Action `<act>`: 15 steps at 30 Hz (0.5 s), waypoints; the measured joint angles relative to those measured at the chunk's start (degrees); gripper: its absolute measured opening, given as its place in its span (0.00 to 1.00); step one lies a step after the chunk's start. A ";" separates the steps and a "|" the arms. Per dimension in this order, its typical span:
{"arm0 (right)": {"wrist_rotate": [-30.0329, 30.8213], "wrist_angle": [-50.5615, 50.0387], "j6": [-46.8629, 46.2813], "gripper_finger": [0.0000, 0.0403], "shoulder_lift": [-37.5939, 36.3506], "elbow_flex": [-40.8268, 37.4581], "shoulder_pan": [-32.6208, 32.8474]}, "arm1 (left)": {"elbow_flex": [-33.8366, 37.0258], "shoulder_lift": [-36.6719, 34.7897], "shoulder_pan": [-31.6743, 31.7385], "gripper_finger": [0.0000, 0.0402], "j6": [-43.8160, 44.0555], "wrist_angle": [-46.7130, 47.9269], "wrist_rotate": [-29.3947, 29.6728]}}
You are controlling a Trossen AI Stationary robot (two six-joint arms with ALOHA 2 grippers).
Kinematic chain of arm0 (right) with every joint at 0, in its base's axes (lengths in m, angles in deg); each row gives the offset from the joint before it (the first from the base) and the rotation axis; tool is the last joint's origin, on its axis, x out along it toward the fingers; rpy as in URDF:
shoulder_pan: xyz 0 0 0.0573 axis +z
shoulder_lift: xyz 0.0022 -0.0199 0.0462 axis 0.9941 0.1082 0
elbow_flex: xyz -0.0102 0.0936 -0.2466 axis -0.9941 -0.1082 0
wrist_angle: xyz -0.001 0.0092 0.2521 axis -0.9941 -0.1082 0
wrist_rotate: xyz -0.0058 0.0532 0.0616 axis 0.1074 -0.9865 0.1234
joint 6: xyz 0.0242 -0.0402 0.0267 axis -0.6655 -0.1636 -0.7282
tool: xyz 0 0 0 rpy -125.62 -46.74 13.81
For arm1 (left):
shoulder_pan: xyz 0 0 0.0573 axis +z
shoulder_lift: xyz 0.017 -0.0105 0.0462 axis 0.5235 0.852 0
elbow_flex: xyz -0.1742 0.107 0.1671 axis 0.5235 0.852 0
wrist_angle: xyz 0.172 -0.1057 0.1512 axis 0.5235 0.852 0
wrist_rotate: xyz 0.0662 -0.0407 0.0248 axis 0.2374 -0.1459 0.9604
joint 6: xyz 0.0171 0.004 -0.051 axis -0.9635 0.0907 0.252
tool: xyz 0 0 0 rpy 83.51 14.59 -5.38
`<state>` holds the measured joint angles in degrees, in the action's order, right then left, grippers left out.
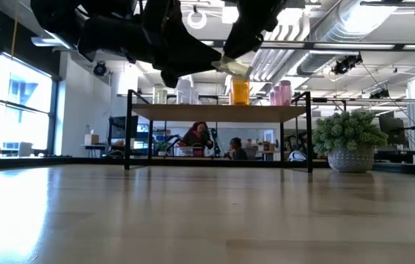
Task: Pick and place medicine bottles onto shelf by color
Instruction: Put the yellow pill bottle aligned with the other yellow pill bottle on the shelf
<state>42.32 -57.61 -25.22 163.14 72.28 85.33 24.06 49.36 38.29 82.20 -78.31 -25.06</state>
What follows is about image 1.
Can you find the clear medicine bottle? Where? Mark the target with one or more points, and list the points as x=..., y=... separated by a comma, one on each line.
x=183, y=91

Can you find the person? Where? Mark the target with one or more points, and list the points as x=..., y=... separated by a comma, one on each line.
x=197, y=137
x=237, y=150

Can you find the white box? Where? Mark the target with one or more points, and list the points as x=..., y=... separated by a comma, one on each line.
x=91, y=139

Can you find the yellow medicine bottle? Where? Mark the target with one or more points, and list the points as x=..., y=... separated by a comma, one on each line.
x=231, y=67

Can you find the silver ceiling duct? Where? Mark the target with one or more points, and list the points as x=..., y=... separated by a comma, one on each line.
x=332, y=29

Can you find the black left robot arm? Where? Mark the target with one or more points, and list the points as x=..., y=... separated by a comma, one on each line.
x=57, y=14

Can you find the black monitor on stand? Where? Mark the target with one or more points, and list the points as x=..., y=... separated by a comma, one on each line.
x=392, y=126

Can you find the wooden shelf black legs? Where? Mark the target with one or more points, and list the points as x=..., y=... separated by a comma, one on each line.
x=215, y=113

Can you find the round black ceiling camera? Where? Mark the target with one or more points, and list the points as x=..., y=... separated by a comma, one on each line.
x=100, y=68

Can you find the white bottle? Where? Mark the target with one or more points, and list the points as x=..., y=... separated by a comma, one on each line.
x=160, y=94

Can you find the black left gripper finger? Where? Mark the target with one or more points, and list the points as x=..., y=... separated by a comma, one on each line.
x=193, y=51

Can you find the green artificial potted plant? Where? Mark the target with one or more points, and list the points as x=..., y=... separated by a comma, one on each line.
x=348, y=139

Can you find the long ceiling light bar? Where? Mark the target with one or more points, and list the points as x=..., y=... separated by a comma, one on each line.
x=354, y=46

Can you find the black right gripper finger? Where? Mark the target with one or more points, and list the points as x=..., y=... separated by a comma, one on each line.
x=246, y=36

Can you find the orange medicine bottle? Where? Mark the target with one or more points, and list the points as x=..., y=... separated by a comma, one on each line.
x=240, y=91

